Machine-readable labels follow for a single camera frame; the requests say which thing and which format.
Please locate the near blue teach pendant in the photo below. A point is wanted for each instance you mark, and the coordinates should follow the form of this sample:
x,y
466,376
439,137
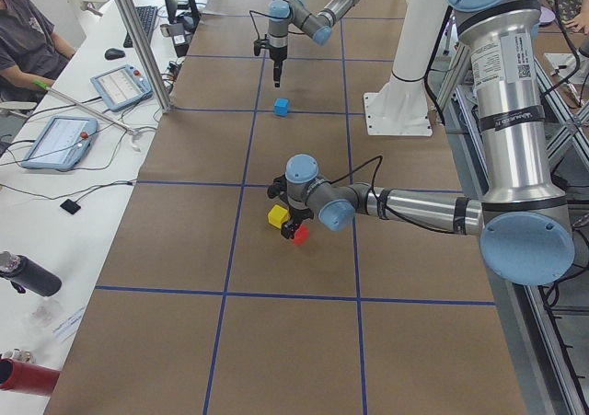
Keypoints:
x,y
62,143

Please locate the aluminium side frame rail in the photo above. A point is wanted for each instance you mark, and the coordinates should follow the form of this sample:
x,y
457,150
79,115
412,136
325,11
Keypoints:
x,y
527,234

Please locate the blue cube block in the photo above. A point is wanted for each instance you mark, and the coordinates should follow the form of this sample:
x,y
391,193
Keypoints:
x,y
281,107

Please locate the black water bottle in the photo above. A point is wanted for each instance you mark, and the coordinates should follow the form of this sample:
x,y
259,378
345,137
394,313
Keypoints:
x,y
26,275

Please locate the red cylinder bottle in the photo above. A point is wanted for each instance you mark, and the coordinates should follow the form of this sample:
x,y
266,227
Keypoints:
x,y
27,378

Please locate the blue teach pendant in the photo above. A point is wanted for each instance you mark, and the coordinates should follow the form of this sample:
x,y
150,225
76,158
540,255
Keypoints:
x,y
122,87
62,143

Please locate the seated person in grey shirt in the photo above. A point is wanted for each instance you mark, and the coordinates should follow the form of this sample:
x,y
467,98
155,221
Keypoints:
x,y
31,50

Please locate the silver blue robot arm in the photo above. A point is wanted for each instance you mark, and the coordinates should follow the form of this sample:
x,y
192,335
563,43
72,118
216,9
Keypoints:
x,y
335,207
284,13

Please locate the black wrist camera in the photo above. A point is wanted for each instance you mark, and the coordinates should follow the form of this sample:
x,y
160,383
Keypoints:
x,y
278,189

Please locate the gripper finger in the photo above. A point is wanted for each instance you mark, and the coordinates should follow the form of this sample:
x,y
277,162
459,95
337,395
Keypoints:
x,y
277,73
289,229

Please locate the black computer mouse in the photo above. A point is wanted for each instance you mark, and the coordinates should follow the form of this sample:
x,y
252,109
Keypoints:
x,y
114,54

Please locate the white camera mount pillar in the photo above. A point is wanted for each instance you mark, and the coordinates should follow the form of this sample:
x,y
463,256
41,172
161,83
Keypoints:
x,y
400,108

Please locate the yellow cube block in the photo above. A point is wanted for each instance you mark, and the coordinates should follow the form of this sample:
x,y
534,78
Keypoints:
x,y
277,216

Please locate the red cube block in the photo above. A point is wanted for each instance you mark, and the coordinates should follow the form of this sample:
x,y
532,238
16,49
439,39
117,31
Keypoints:
x,y
301,235

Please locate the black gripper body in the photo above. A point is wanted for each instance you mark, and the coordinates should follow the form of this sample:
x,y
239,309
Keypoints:
x,y
297,214
276,55

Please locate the black keyboard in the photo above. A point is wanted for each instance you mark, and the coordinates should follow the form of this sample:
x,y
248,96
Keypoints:
x,y
147,17

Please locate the far blue teach pendant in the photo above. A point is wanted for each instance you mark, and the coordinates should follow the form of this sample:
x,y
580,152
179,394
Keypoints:
x,y
122,87

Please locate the aluminium frame post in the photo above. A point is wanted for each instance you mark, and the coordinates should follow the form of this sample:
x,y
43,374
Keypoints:
x,y
143,50

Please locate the small black square pad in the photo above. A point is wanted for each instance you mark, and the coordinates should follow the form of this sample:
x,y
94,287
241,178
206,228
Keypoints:
x,y
70,206

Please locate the metal rod with green tip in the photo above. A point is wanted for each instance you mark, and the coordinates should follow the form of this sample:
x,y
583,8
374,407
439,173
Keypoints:
x,y
83,106

